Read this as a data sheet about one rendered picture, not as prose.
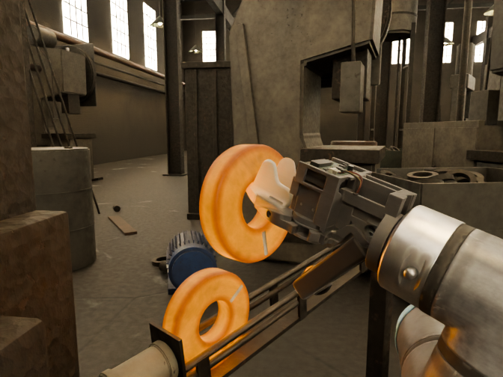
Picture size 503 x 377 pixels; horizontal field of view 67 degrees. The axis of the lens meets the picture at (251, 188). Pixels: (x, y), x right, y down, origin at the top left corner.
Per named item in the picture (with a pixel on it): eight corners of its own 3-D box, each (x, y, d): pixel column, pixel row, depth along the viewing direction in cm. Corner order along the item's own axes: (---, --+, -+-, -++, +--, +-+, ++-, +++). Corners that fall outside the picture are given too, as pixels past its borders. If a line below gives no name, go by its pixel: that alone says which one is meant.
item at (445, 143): (435, 215, 463) (441, 123, 447) (514, 239, 356) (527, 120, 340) (395, 217, 452) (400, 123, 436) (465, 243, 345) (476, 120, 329)
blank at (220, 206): (188, 156, 45) (207, 157, 43) (272, 136, 56) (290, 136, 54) (207, 276, 49) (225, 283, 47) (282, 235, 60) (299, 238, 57)
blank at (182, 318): (194, 381, 62) (208, 390, 60) (142, 329, 54) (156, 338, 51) (248, 304, 70) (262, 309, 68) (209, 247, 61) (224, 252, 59)
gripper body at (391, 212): (330, 155, 47) (427, 192, 39) (312, 218, 49) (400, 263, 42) (292, 158, 41) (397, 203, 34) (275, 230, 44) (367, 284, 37)
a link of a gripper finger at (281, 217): (274, 189, 49) (330, 218, 43) (271, 202, 49) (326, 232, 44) (248, 194, 45) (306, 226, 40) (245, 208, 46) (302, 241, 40)
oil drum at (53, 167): (-11, 275, 269) (-23, 147, 256) (46, 249, 327) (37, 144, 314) (68, 279, 261) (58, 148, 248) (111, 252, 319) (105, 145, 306)
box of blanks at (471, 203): (411, 322, 203) (421, 177, 192) (352, 267, 284) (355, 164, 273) (583, 310, 215) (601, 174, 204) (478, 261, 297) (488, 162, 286)
